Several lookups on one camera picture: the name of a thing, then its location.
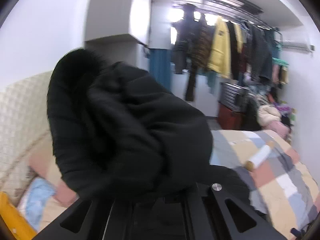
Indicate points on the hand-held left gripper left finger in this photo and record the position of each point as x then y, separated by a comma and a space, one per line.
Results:
101, 212

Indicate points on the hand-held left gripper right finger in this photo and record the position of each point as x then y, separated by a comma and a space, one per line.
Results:
216, 198

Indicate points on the black padded coat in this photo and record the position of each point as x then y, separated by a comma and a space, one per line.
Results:
125, 130

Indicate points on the pile of clothes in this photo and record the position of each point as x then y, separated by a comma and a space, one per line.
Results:
270, 115

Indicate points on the green clothes hanger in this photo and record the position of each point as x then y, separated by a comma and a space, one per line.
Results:
280, 61

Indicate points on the dark hanging clothes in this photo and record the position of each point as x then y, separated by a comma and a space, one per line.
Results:
260, 52

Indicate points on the white roll with wooden ends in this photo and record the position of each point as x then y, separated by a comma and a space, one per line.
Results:
260, 156

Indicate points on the patchwork blanket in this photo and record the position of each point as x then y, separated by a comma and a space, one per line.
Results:
275, 180

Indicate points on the light blue pillow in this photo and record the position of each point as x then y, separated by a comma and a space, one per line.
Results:
37, 195

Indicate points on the peach bed sheet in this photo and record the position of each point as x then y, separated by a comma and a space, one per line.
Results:
47, 163

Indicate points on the red cabinet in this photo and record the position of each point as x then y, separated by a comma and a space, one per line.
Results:
228, 117

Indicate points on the yellow box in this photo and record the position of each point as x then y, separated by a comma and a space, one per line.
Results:
12, 220

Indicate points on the grey ribbed suitcase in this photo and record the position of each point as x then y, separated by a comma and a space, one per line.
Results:
232, 96

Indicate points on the black hanging pants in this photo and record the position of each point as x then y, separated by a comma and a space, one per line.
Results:
191, 85

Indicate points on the teal hanging garment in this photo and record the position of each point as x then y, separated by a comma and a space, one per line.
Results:
211, 81

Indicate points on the beige quilted headboard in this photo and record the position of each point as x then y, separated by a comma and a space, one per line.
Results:
20, 120

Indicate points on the teal curtain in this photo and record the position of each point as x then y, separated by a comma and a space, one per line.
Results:
160, 67

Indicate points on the yellow hanging jacket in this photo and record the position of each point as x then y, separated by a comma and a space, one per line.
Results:
221, 50

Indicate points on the brown patterned hanging garment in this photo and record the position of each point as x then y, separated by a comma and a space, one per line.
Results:
202, 47

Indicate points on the dark hanging jacket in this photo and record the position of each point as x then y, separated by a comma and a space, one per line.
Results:
183, 37

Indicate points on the white air conditioner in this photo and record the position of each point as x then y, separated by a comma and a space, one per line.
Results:
296, 45

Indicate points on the ceiling drying rack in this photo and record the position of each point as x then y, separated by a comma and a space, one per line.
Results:
225, 1

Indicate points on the white wall cabinet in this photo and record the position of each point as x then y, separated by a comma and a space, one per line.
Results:
112, 10

